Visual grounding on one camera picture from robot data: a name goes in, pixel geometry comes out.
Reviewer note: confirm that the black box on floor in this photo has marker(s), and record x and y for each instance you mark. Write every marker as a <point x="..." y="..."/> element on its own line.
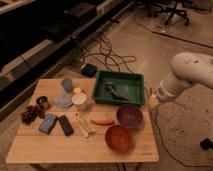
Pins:
<point x="206" y="144"/>

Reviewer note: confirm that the dark shelf unit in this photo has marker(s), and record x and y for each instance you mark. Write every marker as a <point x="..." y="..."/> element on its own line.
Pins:
<point x="35" y="38"/>

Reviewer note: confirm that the cream wooden sticks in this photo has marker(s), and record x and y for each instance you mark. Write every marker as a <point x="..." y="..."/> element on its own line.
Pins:
<point x="86" y="128"/>

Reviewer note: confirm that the purple bowl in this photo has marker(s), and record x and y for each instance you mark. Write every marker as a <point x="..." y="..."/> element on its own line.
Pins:
<point x="129" y="116"/>

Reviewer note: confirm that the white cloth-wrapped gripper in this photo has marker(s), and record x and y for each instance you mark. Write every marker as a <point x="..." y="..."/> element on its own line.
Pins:
<point x="153" y="101"/>

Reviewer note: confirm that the black power adapter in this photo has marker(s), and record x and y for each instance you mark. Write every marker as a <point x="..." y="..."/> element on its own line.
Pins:
<point x="88" y="70"/>

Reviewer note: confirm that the office chair base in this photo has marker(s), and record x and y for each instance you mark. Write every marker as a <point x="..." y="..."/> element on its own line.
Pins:
<point x="172" y="11"/>

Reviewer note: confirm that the green plastic tray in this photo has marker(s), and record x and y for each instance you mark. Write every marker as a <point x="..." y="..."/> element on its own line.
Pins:
<point x="130" y="86"/>

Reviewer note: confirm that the orange carrot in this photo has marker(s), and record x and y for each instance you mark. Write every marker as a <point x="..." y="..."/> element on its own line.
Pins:
<point x="102" y="122"/>

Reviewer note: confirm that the light blue plate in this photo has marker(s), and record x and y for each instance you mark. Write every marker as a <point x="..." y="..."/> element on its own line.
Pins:
<point x="63" y="100"/>

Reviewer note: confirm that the grey utensil in tray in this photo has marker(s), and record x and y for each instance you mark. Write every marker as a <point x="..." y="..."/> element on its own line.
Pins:
<point x="110" y="87"/>

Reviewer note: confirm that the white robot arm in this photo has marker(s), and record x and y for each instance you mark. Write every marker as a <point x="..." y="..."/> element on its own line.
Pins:
<point x="187" y="70"/>

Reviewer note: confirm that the wooden table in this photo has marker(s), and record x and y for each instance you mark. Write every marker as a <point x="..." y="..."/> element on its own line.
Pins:
<point x="31" y="146"/>

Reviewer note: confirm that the white cup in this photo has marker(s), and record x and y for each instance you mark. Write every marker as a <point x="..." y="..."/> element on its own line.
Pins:
<point x="79" y="100"/>

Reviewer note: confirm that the small yellow object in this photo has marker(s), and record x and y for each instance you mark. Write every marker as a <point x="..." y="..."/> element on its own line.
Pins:
<point x="77" y="90"/>

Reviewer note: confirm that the orange bowl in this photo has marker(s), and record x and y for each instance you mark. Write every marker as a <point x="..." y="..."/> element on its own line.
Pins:
<point x="118" y="138"/>

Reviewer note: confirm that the black rectangular block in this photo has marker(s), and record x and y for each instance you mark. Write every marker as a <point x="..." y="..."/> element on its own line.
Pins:
<point x="65" y="125"/>

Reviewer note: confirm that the blue cup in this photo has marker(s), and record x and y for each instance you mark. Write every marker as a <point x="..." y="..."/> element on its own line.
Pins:
<point x="67" y="84"/>

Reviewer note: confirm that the blue sponge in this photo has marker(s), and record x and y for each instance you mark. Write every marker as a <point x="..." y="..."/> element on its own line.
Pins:
<point x="48" y="123"/>

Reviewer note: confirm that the dark red grapes bunch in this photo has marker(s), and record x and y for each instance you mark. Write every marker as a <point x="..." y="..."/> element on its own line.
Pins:
<point x="31" y="113"/>

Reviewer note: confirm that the small metal cup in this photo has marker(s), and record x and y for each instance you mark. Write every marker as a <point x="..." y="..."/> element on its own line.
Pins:
<point x="42" y="102"/>

